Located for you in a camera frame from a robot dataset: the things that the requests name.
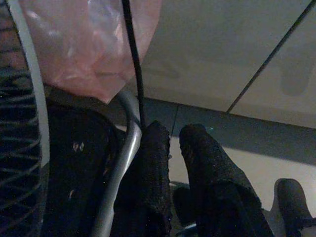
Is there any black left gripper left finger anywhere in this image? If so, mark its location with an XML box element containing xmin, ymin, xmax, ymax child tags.
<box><xmin>112</xmin><ymin>120</ymin><xmax>173</xmax><ymax>237</ymax></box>

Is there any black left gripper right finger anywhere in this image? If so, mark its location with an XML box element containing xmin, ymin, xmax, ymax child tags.
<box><xmin>179</xmin><ymin>123</ymin><xmax>275</xmax><ymax>237</ymax></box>

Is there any white kitchen cabinet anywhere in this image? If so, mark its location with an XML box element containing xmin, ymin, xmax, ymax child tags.
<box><xmin>108</xmin><ymin>0</ymin><xmax>316</xmax><ymax>129</ymax></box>

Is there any metal grille standing fan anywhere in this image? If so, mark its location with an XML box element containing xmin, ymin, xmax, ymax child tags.
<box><xmin>0</xmin><ymin>0</ymin><xmax>51</xmax><ymax>237</ymax></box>

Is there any pink plastic bag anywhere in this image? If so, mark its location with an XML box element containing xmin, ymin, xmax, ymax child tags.
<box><xmin>18</xmin><ymin>0</ymin><xmax>162</xmax><ymax>103</ymax></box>

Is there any long black power cable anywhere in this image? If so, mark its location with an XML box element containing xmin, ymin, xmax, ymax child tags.
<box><xmin>121</xmin><ymin>0</ymin><xmax>146</xmax><ymax>129</ymax></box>

